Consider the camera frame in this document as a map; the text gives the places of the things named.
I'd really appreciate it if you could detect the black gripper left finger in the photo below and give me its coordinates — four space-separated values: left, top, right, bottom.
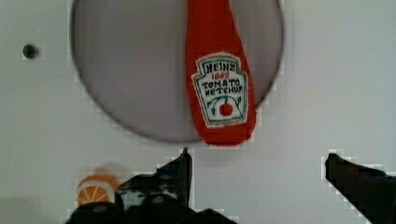
64 148 237 224

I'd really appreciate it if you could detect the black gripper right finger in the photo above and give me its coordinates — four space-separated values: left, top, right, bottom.
325 153 396 224

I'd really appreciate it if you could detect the red plush ketchup bottle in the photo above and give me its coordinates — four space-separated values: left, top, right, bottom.
185 0 256 146

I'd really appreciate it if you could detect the grey round plate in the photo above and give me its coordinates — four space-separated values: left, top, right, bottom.
70 0 285 143

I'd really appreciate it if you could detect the orange slice toy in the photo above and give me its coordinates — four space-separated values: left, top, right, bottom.
76 174 120 206

